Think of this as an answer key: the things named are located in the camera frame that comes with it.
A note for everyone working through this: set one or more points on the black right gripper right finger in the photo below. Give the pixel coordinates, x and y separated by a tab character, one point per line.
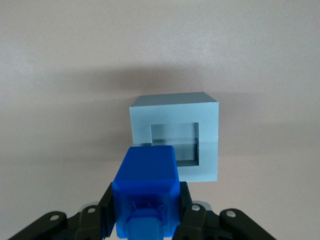
200	222

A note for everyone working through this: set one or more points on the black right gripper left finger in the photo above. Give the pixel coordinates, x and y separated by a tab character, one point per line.
87	222

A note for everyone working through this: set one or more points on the blue plastic block part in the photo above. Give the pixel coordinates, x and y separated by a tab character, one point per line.
147	180

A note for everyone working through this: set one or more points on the gray square hollow base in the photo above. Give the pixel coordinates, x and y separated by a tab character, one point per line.
207	140

